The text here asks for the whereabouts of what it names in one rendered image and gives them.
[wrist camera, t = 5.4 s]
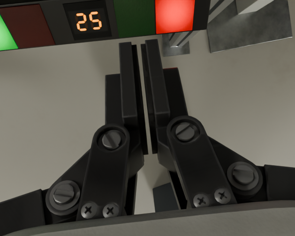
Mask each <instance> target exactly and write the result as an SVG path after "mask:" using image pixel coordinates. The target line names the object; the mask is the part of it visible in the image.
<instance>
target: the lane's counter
mask: <svg viewBox="0 0 295 236"><path fill-rule="evenodd" d="M63 7H64V10H65V13H66V16H67V19H68V23H69V26H70V29H71V32H72V35H73V38H74V40H83V39H92V38H101V37H112V33H111V29H110V23H109V19H108V13H107V8H106V2H105V0H94V1H85V2H76V3H66V4H63Z"/></svg>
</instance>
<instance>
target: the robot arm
mask: <svg viewBox="0 0 295 236"><path fill-rule="evenodd" d="M141 54H142V63H143V72H144V85H145V94H146V102H147V111H148V119H149V128H150V136H151V147H152V154H157V156H158V161H159V164H161V165H162V166H163V167H165V168H166V169H167V172H168V175H169V179H170V182H171V185H172V188H173V191H174V195H175V198H176V201H177V204H178V207H179V210H173V211H164V212H155V213H146V214H135V215H134V212H135V201H136V186H137V172H138V171H139V170H140V169H141V168H142V167H143V166H144V155H148V145H147V136H146V127H145V118H144V105H143V96H142V87H141V79H140V71H139V62H138V54H137V46H136V44H135V45H132V43H131V42H124V43H119V58H120V74H108V75H105V125H103V126H101V127H100V128H99V129H98V130H97V131H96V132H95V133H94V136H93V138H92V143H91V148H90V149H89V150H88V151H87V152H86V153H85V154H84V155H83V156H82V157H81V158H80V159H79V160H77V161H76V162H75V163H74V164H73V165H72V166H71V167H70V168H69V169H68V170H67V171H66V172H65V173H64V174H63V175H62V176H61V177H59V178H58V179H57V180H56V181H55V182H54V183H53V184H52V185H51V187H50V188H48V189H45V190H41V189H38V190H35V191H33V192H29V193H27V194H24V195H21V196H18V197H15V198H12V199H8V200H5V201H3V202H0V236H295V168H294V167H285V166H276V165H267V164H265V165H264V166H256V165H255V164H254V163H252V162H251V161H249V160H248V159H246V158H244V157H243V156H241V155H239V154H238V153H236V152H234V151H233V150H231V149H229V148H228V147H226V146H224V145H223V144H221V143H219V142H218V141H216V140H214V139H213V138H211V137H209V136H208V135H207V133H206V131H205V129H204V126H203V125H202V123H201V122H200V121H199V120H198V119H196V118H194V117H192V116H189V115H188V111H187V106H186V102H185V98H184V93H183V89H182V83H181V79H180V75H179V70H178V68H177V67H173V68H164V69H163V67H162V62H161V56H160V51H159V44H158V39H150V40H145V44H141Z"/></svg>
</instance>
